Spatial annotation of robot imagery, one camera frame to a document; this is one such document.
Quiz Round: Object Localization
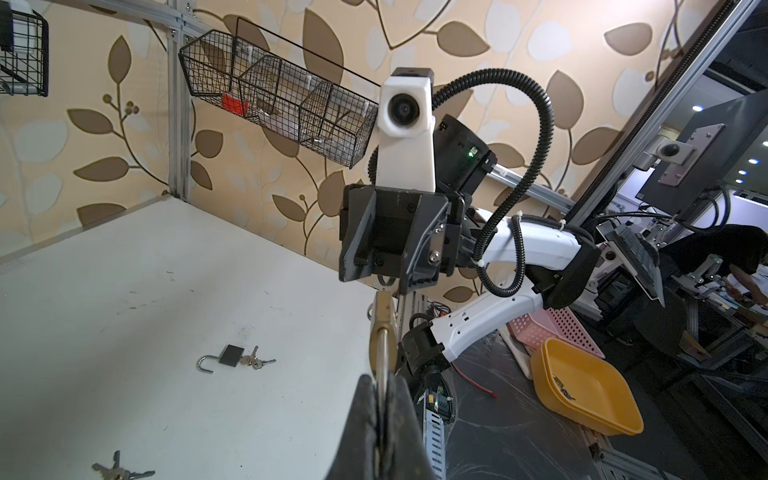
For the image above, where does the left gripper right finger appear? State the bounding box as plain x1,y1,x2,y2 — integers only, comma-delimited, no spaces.
383,374,435,479

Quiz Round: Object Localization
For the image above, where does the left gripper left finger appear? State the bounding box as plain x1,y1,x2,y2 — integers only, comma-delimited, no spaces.
326,375,379,480

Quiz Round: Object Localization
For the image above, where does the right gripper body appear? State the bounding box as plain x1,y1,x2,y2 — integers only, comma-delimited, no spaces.
338,184,465,288

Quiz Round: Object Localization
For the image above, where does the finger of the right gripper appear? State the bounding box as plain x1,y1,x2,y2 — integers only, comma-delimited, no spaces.
398,194,449,295
339,185,376,282

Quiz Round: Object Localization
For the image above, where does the black padlock with keys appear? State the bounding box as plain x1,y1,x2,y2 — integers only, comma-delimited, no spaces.
196,345,277,374

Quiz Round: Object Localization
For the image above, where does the brass padlock shackle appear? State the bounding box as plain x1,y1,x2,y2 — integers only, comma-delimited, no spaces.
369,290,399,445

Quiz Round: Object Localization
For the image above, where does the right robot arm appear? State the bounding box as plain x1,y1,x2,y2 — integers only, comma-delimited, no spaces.
338,68,599,386

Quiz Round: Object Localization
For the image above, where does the pink plastic basket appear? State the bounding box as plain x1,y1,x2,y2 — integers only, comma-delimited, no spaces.
507,307,605,359

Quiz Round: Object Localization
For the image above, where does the red cap item in basket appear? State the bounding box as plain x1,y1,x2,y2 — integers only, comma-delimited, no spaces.
221,92,249,117

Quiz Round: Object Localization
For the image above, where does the yellow plastic tub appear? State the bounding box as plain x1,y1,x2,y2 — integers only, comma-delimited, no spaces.
530,337,644,436

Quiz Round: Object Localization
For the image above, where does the person in black shirt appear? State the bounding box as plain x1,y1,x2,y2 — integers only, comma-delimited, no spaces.
659,224,767,306

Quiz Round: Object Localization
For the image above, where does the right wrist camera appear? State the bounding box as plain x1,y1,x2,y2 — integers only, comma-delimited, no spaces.
374,67,436,193

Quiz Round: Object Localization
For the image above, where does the right wire basket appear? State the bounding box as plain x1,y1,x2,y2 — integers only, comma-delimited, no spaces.
178,16,378,168

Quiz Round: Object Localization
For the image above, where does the wire basket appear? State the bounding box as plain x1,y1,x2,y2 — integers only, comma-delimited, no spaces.
1,1,49,97
178,16,378,168

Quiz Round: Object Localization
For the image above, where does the back wire basket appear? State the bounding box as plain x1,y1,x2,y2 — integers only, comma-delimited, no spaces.
1,1,49,97

